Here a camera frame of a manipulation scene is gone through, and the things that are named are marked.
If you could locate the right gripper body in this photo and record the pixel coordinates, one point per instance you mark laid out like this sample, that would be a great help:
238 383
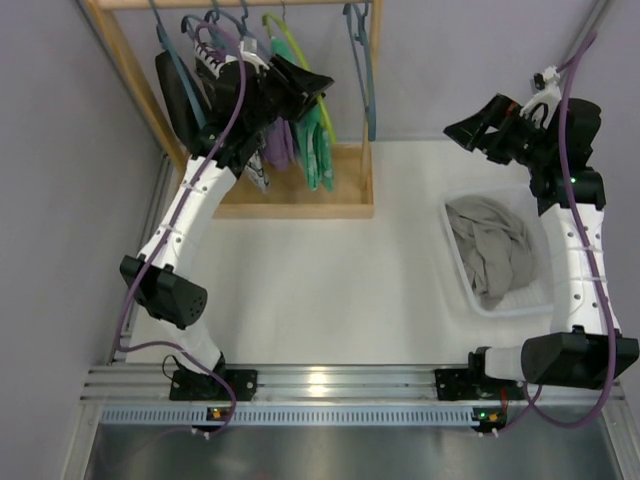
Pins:
498 130

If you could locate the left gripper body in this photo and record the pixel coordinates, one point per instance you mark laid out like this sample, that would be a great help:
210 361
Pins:
279 87

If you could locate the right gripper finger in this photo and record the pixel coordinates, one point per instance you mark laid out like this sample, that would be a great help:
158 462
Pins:
488 116
470 140

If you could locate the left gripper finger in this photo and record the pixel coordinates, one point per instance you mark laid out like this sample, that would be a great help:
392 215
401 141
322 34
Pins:
307 105
300 79

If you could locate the green tie-dye trousers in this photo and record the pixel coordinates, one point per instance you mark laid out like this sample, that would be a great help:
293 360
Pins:
315 155

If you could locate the lime green hanger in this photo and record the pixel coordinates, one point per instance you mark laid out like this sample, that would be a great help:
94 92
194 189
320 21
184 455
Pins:
281 24

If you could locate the grey trousers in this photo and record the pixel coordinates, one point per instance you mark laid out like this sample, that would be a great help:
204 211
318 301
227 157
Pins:
495 247

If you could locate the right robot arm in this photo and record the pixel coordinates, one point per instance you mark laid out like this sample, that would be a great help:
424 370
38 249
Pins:
584 347

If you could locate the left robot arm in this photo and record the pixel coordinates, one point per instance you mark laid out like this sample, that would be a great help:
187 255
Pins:
220 138

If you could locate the purple trousers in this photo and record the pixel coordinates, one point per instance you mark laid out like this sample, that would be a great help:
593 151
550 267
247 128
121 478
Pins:
277 145

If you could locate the black and white patterned trousers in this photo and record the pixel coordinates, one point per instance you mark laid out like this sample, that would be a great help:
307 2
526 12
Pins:
254 169

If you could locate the wooden clothes rack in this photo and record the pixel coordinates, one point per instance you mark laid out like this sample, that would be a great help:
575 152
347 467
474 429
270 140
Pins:
352 197

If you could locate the white plastic basket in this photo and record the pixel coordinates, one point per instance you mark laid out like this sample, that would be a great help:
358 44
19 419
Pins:
535 299

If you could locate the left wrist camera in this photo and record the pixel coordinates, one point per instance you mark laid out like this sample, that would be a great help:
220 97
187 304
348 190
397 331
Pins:
250 53

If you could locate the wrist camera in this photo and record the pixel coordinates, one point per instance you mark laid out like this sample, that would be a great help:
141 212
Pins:
545 92
250 53

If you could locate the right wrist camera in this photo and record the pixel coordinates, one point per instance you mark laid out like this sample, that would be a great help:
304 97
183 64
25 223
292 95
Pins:
545 92

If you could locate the grey slotted cable duct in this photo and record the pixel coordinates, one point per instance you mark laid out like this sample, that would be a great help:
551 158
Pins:
291 415

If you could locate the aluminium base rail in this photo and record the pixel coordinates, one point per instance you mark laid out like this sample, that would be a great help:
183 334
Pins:
123 382

